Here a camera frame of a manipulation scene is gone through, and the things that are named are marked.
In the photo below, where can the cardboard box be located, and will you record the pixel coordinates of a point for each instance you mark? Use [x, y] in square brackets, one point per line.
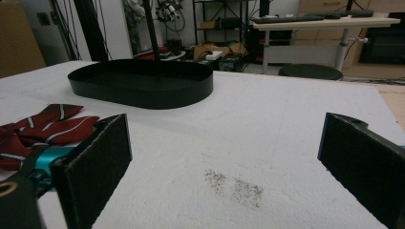
[216, 49]

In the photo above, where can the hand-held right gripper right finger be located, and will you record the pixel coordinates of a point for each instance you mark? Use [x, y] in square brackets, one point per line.
[363, 162]

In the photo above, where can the black metal shelf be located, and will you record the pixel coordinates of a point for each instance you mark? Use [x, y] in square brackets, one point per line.
[223, 22]

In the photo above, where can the black keyboard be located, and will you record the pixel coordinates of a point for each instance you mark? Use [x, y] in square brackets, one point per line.
[286, 19]

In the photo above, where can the black round stool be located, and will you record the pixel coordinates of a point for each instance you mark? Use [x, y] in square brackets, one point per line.
[310, 71]

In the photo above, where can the black stand pole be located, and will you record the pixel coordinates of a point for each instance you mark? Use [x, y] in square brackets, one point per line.
[152, 30]

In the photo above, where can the black oval tray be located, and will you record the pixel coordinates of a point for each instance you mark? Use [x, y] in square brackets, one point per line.
[140, 83]

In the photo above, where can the light wooden desk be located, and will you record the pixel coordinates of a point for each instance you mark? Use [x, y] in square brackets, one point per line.
[324, 24]

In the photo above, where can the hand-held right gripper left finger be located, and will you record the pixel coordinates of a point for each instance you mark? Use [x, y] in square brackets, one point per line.
[92, 171]

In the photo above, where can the teal ribbon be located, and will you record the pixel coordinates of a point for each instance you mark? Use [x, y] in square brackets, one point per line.
[51, 160]

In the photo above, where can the brown wooden board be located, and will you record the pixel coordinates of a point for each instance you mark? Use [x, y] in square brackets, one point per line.
[17, 39]

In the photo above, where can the red striped bow tie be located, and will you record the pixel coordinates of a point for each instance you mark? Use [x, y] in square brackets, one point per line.
[41, 130]

